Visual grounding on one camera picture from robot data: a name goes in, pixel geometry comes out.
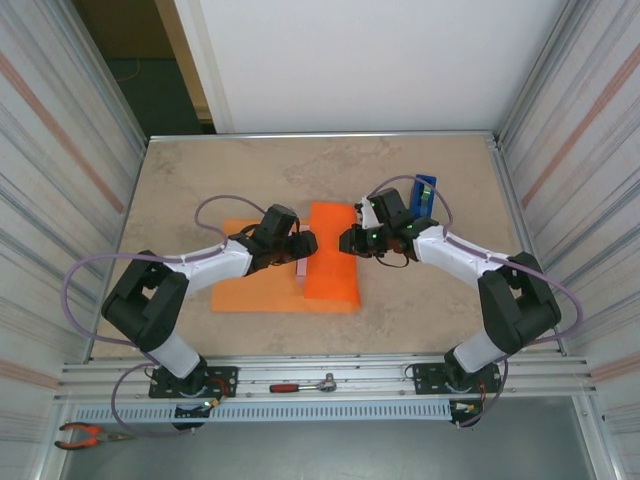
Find aluminium table edge rail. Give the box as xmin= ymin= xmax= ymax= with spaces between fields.
xmin=147 ymin=130 xmax=501 ymax=147

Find aluminium table side rail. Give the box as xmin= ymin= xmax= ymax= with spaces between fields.
xmin=487 ymin=137 xmax=569 ymax=357

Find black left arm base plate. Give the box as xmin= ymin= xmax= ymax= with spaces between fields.
xmin=148 ymin=365 xmax=239 ymax=400

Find orange wrapping paper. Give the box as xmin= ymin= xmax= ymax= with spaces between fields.
xmin=209 ymin=200 xmax=362 ymax=315

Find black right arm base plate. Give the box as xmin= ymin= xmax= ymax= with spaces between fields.
xmin=412 ymin=362 xmax=504 ymax=395

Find red-handled ratchet wrench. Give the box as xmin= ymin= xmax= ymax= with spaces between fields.
xmin=269 ymin=372 xmax=337 ymax=394

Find orange-handled pliers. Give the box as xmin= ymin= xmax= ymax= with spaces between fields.
xmin=53 ymin=422 xmax=134 ymax=450

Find white door frame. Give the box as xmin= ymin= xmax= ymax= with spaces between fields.
xmin=154 ymin=0 xmax=236 ymax=135

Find aluminium mounting rail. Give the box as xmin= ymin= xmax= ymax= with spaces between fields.
xmin=52 ymin=353 xmax=599 ymax=404

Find blue tape dispenser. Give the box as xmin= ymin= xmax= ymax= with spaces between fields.
xmin=408 ymin=173 xmax=438 ymax=221

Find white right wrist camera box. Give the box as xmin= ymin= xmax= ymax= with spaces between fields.
xmin=354 ymin=198 xmax=377 ymax=227

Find grey slotted cable duct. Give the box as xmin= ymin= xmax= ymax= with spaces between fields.
xmin=72 ymin=399 xmax=454 ymax=424

